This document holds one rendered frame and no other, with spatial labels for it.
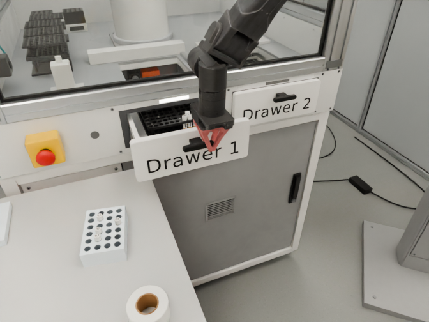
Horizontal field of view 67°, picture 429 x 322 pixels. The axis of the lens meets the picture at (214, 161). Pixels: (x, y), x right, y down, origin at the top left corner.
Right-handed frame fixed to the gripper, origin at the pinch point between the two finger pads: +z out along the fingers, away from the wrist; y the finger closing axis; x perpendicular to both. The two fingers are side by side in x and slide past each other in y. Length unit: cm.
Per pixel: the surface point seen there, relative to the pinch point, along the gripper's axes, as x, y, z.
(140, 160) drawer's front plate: 15.8, 3.1, 2.2
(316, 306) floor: -48, -7, 88
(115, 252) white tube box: 25.2, -13.0, 11.1
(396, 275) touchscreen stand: -88, -9, 83
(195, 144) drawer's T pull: 3.8, 0.1, -1.5
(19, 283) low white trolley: 43.1, -10.9, 14.6
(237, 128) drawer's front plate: -8.2, 2.9, -1.7
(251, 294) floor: -25, 9, 89
